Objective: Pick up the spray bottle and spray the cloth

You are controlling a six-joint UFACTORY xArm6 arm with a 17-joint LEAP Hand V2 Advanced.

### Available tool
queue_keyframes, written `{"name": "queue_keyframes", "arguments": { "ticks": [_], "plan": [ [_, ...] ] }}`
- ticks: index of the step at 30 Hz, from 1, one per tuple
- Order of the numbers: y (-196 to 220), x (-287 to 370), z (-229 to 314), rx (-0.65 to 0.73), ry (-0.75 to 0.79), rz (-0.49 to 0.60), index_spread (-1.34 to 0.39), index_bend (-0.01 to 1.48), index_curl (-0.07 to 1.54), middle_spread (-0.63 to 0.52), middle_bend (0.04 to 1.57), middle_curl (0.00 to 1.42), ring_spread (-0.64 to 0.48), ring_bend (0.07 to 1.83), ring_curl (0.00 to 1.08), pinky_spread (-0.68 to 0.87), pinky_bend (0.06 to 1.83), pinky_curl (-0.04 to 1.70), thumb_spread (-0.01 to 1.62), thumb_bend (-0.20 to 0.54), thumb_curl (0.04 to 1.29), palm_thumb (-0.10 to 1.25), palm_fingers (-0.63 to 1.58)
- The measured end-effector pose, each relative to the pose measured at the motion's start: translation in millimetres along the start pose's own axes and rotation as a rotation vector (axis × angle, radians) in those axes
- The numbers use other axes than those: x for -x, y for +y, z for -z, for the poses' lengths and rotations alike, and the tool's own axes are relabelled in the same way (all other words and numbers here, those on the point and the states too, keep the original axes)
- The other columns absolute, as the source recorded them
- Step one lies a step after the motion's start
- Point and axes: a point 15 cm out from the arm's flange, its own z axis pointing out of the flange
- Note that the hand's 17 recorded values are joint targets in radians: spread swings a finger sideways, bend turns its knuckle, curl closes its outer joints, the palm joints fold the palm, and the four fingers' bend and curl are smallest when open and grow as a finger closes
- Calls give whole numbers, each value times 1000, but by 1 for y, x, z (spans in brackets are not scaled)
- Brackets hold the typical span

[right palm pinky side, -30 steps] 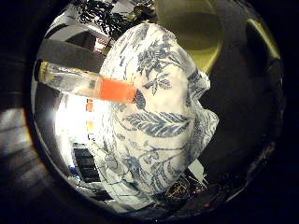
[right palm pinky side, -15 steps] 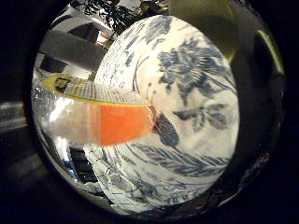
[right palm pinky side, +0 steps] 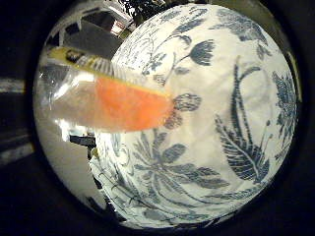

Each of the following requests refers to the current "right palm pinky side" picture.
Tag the blue floral white tablecloth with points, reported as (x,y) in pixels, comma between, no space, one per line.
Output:
(210,131)

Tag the clear bag of orange snacks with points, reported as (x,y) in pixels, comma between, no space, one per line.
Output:
(124,105)

